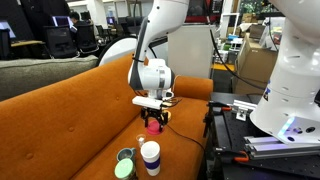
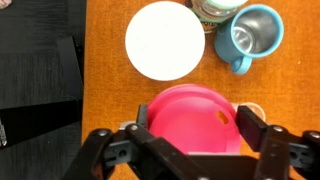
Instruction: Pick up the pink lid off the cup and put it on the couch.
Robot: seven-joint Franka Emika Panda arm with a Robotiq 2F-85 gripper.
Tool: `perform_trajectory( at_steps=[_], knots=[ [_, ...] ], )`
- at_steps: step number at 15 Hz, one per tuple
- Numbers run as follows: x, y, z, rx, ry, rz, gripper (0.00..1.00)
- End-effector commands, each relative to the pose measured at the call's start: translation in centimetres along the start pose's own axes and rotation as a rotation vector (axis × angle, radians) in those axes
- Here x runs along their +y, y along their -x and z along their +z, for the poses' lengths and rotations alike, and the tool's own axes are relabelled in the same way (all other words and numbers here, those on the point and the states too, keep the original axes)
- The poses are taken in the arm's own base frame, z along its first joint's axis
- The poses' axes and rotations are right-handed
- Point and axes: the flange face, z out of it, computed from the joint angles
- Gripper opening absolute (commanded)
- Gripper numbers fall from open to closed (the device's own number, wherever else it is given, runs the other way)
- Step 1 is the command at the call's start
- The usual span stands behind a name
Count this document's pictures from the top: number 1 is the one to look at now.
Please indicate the large cardboard box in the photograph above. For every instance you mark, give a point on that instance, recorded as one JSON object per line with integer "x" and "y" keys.
{"x": 255, "y": 66}

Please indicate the silver metal bracket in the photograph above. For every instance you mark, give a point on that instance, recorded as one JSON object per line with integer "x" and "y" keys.
{"x": 243, "y": 108}

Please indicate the seated person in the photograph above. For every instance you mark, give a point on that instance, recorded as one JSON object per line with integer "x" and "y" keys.
{"x": 76, "y": 19}

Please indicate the wooden office desk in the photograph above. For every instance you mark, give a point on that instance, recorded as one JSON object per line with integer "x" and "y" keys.
{"x": 26, "y": 43}

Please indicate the white round table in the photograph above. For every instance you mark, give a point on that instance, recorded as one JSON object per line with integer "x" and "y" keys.
{"x": 116, "y": 50}

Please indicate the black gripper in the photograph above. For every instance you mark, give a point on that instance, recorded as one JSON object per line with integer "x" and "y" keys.
{"x": 154, "y": 112}

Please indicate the pink cup lid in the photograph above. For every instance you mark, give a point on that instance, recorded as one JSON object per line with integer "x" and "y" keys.
{"x": 154, "y": 128}

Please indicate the aluminium extrusion rails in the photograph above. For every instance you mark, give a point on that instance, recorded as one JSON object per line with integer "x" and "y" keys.
{"x": 280, "y": 146}

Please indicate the lit computer monitor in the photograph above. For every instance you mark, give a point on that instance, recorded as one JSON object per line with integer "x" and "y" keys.
{"x": 61, "y": 21}

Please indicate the white cup with blue band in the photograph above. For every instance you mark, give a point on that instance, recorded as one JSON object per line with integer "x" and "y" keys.
{"x": 151, "y": 160}

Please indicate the black office chair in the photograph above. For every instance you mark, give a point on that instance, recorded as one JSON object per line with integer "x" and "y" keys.
{"x": 86, "y": 37}
{"x": 60, "y": 41}

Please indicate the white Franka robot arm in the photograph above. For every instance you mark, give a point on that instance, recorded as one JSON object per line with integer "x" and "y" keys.
{"x": 153, "y": 76}

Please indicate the grey fabric couch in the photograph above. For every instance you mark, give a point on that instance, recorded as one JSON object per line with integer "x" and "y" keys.
{"x": 40, "y": 76}

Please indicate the teal mug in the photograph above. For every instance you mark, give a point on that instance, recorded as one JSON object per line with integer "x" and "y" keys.
{"x": 125, "y": 154}

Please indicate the black perforated robot table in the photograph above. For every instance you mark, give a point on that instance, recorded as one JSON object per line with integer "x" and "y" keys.
{"x": 233, "y": 133}

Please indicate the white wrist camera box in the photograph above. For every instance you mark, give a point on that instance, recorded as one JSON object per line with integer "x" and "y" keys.
{"x": 146, "y": 102}

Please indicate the orange fabric couch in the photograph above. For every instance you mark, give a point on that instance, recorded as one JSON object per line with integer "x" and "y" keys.
{"x": 66, "y": 126}

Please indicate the bluish computer monitor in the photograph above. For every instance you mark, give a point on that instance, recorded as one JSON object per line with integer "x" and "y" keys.
{"x": 6, "y": 29}

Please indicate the small clear glass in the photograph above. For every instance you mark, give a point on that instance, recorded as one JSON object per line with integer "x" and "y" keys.
{"x": 141, "y": 140}

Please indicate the plain white cabinet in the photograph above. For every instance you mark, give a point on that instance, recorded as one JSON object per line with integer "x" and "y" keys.
{"x": 190, "y": 50}

